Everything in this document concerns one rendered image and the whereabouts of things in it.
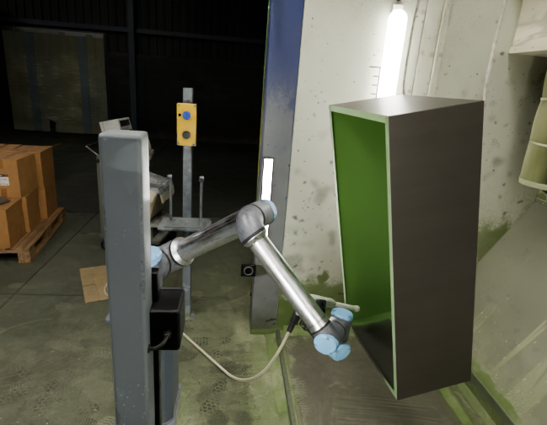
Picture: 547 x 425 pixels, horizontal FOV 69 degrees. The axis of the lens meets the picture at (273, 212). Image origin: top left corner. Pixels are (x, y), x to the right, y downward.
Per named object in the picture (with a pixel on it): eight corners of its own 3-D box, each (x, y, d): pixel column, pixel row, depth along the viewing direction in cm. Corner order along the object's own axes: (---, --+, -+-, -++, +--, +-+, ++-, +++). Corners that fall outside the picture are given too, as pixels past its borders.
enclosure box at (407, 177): (403, 308, 231) (398, 94, 191) (470, 380, 175) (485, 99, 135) (345, 321, 226) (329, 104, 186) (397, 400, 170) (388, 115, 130)
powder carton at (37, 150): (27, 177, 446) (23, 145, 435) (55, 178, 451) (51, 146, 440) (13, 185, 410) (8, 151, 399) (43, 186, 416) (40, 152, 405)
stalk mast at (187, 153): (190, 313, 304) (193, 88, 253) (190, 317, 298) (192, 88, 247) (183, 313, 303) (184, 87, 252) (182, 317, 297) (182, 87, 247)
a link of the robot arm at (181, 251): (143, 253, 203) (254, 196, 163) (167, 242, 217) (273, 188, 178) (157, 280, 203) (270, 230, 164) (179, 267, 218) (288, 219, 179)
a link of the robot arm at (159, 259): (122, 286, 190) (120, 252, 184) (148, 272, 204) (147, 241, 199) (146, 295, 183) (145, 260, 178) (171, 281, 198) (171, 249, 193)
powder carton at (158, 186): (133, 196, 429) (143, 163, 416) (170, 212, 430) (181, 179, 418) (109, 212, 378) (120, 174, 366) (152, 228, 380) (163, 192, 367)
